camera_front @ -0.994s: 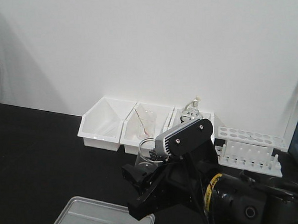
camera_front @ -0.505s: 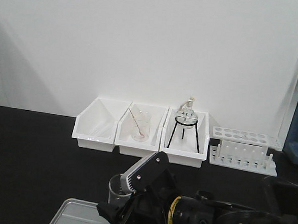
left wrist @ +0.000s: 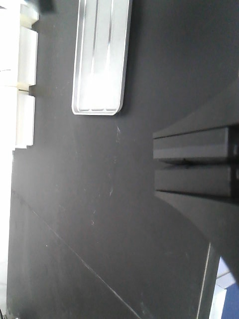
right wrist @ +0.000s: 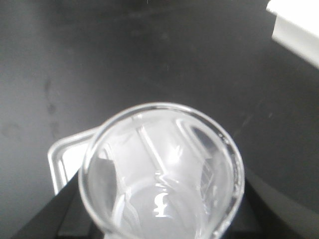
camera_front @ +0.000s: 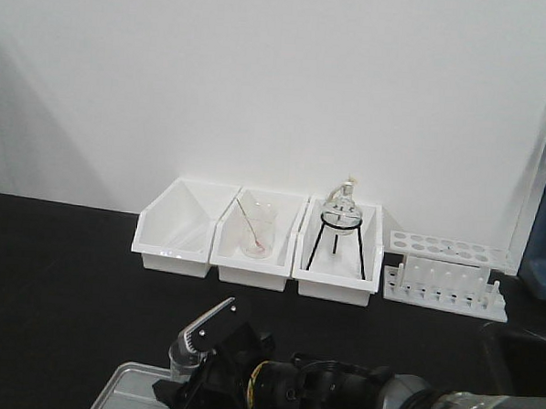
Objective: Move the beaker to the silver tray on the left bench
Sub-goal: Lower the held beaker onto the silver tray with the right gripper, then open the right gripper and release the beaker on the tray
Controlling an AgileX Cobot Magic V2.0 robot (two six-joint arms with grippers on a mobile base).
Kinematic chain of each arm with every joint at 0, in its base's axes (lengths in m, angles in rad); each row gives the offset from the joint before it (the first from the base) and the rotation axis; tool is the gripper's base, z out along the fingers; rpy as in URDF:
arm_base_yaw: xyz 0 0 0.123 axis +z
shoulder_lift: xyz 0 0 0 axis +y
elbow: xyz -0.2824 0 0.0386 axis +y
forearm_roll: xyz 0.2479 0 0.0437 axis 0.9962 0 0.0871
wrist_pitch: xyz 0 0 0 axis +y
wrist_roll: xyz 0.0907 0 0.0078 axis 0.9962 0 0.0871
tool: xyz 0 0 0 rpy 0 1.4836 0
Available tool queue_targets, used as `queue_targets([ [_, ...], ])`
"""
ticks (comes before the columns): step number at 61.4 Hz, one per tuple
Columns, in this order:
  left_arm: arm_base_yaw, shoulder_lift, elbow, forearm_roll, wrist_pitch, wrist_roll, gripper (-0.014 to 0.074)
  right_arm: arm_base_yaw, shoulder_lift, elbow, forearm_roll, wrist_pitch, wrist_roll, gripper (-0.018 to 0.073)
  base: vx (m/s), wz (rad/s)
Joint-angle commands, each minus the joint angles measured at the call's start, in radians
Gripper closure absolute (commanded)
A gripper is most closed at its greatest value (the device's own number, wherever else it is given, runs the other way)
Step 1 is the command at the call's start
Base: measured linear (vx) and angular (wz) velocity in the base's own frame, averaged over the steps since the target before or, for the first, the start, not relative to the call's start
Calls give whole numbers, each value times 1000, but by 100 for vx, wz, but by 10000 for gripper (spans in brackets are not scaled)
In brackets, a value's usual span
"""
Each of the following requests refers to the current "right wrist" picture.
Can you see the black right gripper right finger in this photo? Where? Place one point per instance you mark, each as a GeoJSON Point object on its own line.
{"type": "Point", "coordinates": [266, 213]}

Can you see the clear glass beaker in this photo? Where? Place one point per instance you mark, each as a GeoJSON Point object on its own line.
{"type": "Point", "coordinates": [162, 171]}

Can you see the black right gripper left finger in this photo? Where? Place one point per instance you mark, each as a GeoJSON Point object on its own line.
{"type": "Point", "coordinates": [64, 217]}

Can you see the silver metal tray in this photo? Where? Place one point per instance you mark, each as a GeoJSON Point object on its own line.
{"type": "Point", "coordinates": [65, 157]}

